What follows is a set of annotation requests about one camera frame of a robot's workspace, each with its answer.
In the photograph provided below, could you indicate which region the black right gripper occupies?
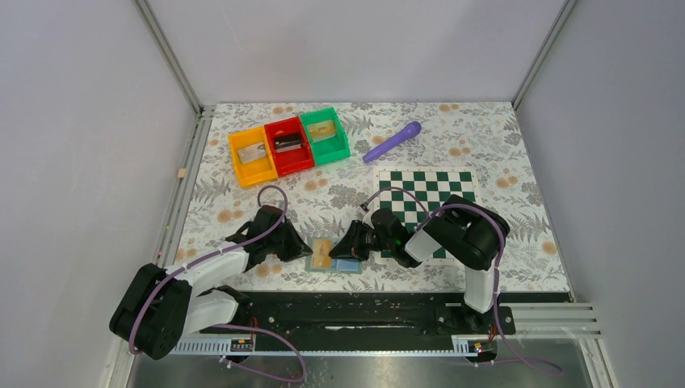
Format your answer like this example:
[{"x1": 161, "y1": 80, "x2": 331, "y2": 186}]
[{"x1": 329, "y1": 219, "x2": 395, "y2": 262}]

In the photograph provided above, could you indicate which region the green white chessboard mat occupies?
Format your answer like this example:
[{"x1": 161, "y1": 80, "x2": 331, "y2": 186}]
[{"x1": 370, "y1": 167, "x2": 481, "y2": 232}]

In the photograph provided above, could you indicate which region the red plastic bin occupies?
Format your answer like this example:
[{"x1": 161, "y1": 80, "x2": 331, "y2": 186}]
[{"x1": 265, "y1": 117, "x2": 315, "y2": 177}]

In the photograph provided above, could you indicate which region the yellow plastic bin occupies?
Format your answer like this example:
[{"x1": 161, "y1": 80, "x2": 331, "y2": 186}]
[{"x1": 228, "y1": 126, "x2": 278, "y2": 188}]

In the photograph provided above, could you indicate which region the green plastic bin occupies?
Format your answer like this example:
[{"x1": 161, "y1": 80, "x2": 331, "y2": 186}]
[{"x1": 299, "y1": 108, "x2": 351, "y2": 166}]

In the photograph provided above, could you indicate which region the purple plastic tube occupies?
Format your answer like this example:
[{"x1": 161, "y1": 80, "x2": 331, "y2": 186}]
[{"x1": 363, "y1": 121, "x2": 422, "y2": 163}]

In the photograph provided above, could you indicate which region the gold card stack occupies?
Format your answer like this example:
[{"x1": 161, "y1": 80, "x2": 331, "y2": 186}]
[{"x1": 306, "y1": 120, "x2": 337, "y2": 143}]

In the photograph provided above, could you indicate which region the silver card stack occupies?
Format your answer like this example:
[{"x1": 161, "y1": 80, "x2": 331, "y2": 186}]
[{"x1": 237, "y1": 142, "x2": 268, "y2": 164}]

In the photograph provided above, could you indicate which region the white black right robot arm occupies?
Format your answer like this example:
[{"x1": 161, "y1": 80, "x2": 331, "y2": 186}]
[{"x1": 329, "y1": 194, "x2": 510, "y2": 333}]

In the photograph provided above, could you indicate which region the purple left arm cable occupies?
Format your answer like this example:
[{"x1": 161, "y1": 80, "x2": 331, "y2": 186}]
[{"x1": 127, "y1": 185, "x2": 309, "y2": 383}]

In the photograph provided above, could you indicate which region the floral patterned tablecloth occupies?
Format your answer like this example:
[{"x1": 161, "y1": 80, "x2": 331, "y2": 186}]
[{"x1": 165, "y1": 102, "x2": 571, "y2": 292}]

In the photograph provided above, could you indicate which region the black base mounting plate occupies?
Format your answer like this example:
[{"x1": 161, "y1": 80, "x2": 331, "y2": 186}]
[{"x1": 199, "y1": 291, "x2": 517, "y2": 353}]

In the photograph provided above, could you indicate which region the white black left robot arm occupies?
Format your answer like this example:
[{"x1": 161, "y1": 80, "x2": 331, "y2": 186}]
[{"x1": 109, "y1": 205, "x2": 313, "y2": 360}]

